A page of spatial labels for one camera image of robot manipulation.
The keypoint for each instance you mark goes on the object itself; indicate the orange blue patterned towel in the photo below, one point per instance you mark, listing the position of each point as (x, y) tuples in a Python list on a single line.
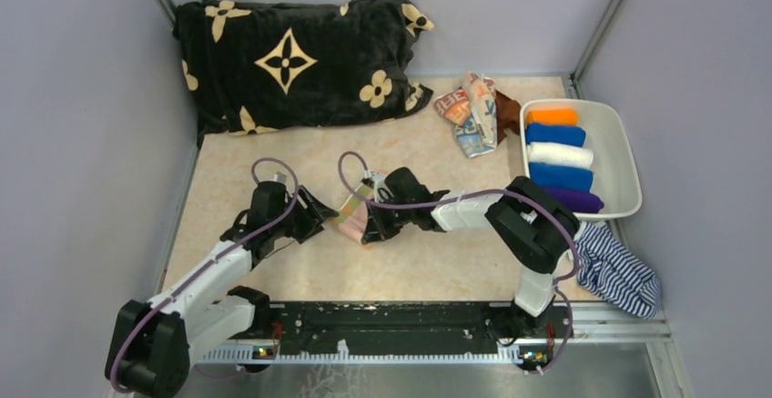
[(471, 108)]

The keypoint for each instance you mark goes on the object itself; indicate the white plastic bin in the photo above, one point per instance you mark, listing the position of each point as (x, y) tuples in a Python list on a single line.
[(616, 180)]

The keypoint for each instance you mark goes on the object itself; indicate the white rolled towel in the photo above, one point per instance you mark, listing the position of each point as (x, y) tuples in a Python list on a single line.
[(560, 155)]

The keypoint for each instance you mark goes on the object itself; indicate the blue rolled towel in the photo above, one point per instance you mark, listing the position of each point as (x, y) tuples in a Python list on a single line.
[(566, 135), (562, 177)]

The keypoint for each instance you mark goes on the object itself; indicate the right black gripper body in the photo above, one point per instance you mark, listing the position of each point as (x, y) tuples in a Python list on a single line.
[(388, 221)]

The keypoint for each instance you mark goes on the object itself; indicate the black pillow with beige flowers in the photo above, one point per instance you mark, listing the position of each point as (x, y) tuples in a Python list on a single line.
[(254, 68)]

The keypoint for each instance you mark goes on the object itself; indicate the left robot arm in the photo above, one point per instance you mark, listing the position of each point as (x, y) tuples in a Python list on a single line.
[(156, 342)]

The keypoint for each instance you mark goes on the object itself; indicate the blue rolled towel upper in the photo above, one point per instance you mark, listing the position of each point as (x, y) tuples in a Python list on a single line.
[(566, 135)]

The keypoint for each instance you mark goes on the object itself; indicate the blue white striped towel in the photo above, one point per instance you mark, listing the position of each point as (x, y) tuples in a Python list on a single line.
[(610, 271)]

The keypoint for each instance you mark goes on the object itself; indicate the orange polka dot towel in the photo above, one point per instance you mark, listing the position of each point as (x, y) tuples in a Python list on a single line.
[(355, 221)]

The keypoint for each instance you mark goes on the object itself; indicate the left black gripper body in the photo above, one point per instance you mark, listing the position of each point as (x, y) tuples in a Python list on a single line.
[(284, 228)]

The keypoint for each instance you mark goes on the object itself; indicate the purple rolled towel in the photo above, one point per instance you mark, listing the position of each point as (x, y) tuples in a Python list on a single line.
[(577, 200)]

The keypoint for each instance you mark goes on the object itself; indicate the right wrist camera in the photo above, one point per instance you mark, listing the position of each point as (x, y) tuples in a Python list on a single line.
[(372, 182)]

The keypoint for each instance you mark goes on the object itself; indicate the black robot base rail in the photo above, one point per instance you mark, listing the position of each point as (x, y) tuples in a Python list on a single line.
[(453, 332)]

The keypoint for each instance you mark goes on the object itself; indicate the brown towel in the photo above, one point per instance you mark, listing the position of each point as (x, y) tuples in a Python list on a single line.
[(507, 116)]

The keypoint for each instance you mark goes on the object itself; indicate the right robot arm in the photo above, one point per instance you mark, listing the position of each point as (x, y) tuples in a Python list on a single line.
[(535, 227)]

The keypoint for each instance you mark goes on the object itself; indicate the orange rolled towel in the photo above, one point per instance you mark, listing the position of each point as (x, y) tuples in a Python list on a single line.
[(552, 117)]

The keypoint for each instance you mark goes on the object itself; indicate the blue rolled towel lower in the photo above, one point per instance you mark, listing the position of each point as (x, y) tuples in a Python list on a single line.
[(562, 177)]

